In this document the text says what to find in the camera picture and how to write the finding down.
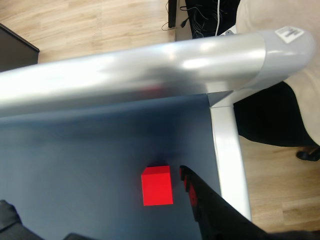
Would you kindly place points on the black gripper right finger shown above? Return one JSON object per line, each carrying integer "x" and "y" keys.
{"x": 215, "y": 215}

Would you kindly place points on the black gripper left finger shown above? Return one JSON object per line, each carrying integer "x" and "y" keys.
{"x": 10, "y": 225}

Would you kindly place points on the red cube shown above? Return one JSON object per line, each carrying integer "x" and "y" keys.
{"x": 157, "y": 187}

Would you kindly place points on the person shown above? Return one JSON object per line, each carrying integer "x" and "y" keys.
{"x": 270, "y": 117}

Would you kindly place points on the dark brown cabinet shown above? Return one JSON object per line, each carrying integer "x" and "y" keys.
{"x": 15, "y": 50}

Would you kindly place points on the white barcode label sticker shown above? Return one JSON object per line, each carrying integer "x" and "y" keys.
{"x": 290, "y": 33}

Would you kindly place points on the black desk leg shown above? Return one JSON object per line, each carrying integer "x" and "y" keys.
{"x": 172, "y": 12}

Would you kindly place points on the white table side rail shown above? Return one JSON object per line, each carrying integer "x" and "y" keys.
{"x": 227, "y": 150}

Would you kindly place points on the silver table end rail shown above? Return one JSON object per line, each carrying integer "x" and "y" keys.
{"x": 125, "y": 75}

